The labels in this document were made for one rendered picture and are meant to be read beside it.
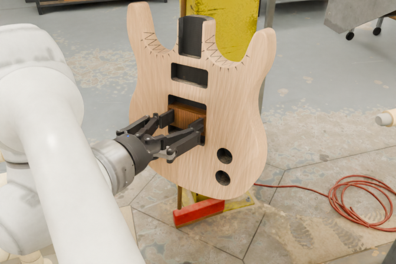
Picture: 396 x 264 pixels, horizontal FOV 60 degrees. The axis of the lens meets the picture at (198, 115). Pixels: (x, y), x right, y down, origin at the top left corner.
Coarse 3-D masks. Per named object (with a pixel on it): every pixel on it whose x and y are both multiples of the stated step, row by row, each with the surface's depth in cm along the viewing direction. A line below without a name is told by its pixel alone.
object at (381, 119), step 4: (380, 116) 64; (384, 116) 64; (388, 116) 64; (376, 120) 65; (380, 120) 64; (384, 120) 64; (388, 120) 64; (380, 124) 64; (384, 124) 64; (388, 124) 64
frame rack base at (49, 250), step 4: (52, 244) 66; (44, 248) 66; (48, 248) 66; (52, 248) 67; (44, 252) 66; (48, 252) 67; (52, 252) 67; (8, 260) 65; (12, 260) 65; (16, 260) 65; (20, 260) 66
